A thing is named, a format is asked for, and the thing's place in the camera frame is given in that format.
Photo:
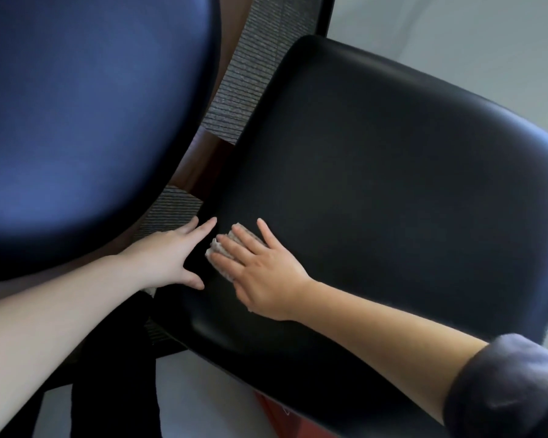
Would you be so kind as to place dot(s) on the person's left hand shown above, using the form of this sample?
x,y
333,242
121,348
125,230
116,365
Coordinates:
x,y
164,260

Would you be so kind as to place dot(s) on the person's right hand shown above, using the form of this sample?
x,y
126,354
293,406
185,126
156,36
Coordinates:
x,y
269,282

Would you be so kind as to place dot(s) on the person's left forearm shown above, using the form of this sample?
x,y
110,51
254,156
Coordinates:
x,y
50,328

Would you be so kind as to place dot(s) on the red fire extinguisher box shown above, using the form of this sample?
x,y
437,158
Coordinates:
x,y
274,415

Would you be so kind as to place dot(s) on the light blue cleaning cloth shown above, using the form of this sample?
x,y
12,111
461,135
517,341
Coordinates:
x,y
251,236

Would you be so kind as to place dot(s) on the person's right forearm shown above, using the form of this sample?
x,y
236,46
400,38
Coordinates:
x,y
392,342

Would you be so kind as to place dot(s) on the wooden chair with black cushion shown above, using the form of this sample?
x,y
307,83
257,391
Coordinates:
x,y
370,177

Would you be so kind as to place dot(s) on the black trousers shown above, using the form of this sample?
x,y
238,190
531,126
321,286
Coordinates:
x,y
114,383

